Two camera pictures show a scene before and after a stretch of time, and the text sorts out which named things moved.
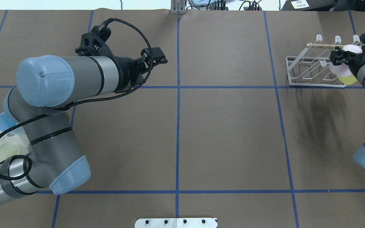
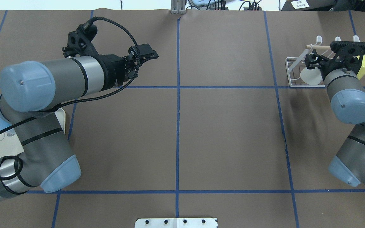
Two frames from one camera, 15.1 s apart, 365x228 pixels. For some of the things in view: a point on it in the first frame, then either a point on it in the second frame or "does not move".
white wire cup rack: [311, 68] does not move
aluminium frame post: [177, 7] does not move
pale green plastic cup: [6, 149] -> [313, 77]
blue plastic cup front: [3, 122] does not move
